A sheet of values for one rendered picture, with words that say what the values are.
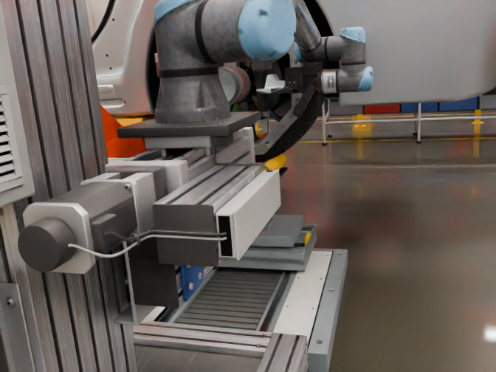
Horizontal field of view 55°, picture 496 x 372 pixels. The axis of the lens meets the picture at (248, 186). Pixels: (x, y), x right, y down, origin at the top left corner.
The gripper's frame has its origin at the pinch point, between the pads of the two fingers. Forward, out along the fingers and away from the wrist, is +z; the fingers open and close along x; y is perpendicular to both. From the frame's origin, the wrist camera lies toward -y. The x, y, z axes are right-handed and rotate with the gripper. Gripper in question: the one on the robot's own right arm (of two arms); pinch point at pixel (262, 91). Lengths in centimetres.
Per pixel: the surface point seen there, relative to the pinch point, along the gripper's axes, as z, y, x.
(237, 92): 11.1, -0.3, -8.5
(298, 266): -5, -72, -23
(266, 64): -2.4, 8.6, 1.2
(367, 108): -23, -44, -383
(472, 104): -127, -44, -383
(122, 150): 60, -20, -10
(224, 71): 14.7, 7.1, -6.0
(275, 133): 1.6, -17.6, -24.7
